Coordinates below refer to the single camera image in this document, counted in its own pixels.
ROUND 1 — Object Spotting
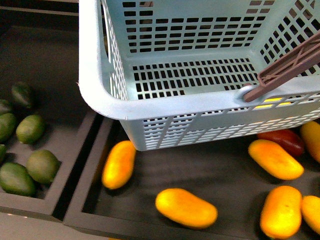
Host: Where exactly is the green avocado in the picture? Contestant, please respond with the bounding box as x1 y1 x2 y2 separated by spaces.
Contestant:
15 114 46 145
26 149 61 185
0 162 36 197
0 113 17 143
0 99 14 115
11 81 35 109

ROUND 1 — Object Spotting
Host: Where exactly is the yellow mango centre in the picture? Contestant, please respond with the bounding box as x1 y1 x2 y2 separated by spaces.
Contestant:
101 140 136 190

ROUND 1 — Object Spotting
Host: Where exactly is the green avocado upper left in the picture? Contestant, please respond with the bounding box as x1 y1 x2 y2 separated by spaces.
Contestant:
0 99 14 115

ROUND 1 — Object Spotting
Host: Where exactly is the yellow mango upright top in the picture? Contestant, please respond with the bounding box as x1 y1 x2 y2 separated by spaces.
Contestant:
248 139 305 180

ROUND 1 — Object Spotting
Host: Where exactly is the yellow mango edge sliver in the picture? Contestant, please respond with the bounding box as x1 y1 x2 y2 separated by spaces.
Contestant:
301 195 320 235

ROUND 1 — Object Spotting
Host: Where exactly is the light blue plastic basket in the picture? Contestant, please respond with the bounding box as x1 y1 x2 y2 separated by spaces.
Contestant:
78 0 320 151

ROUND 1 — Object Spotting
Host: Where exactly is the yellow mango left upper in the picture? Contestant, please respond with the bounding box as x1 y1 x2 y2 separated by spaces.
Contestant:
259 185 302 240

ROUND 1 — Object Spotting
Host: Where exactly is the green avocado bottom left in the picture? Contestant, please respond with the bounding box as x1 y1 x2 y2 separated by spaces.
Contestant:
0 162 36 197

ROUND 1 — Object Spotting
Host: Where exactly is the black display shelf tray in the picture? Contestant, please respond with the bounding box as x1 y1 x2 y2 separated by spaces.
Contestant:
0 8 320 240

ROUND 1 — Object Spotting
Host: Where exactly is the yellow mango lower left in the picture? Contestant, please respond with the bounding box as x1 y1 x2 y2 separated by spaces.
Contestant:
155 188 218 230

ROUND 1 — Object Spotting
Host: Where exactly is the green avocado edge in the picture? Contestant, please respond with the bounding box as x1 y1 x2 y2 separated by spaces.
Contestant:
0 144 7 163

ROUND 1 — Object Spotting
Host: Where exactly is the green avocado top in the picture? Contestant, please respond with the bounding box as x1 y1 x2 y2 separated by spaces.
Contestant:
11 81 35 109

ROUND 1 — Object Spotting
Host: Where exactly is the yellow mango far right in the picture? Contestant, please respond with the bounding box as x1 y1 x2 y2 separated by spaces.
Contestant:
300 121 320 163

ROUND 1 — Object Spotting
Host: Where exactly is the dark red mango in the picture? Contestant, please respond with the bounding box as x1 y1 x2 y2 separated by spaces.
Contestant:
257 129 305 157

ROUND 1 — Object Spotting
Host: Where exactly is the green avocado lower right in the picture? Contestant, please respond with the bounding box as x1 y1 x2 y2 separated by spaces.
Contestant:
26 149 61 185

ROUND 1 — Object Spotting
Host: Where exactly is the brown basket handle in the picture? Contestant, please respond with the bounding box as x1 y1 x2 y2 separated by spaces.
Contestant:
243 32 320 102

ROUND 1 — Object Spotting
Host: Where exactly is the green avocado middle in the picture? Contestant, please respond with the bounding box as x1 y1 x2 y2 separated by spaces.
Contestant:
15 114 46 145

